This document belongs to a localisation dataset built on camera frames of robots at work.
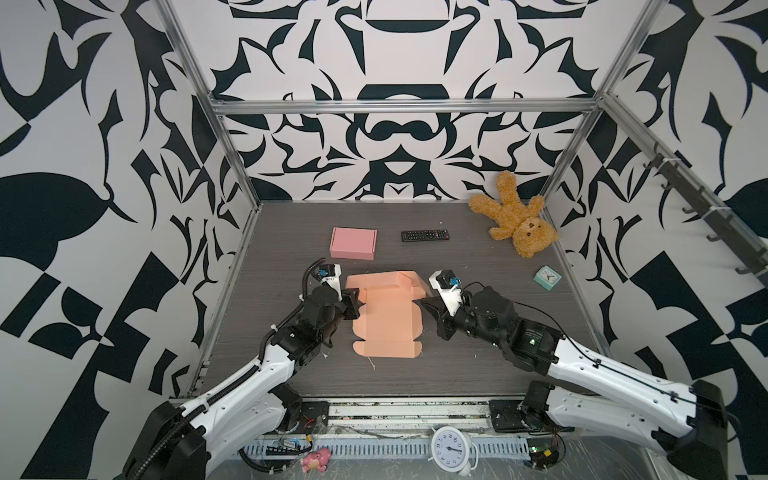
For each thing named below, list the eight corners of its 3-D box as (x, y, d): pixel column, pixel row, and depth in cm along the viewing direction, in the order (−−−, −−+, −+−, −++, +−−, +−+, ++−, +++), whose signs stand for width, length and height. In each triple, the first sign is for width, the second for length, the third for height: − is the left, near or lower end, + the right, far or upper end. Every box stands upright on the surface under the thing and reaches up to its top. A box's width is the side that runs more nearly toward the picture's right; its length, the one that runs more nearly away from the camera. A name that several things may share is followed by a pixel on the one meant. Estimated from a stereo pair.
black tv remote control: (402, 242, 111) (402, 237, 109) (401, 236, 113) (401, 230, 111) (448, 240, 112) (449, 235, 109) (446, 234, 114) (448, 228, 111)
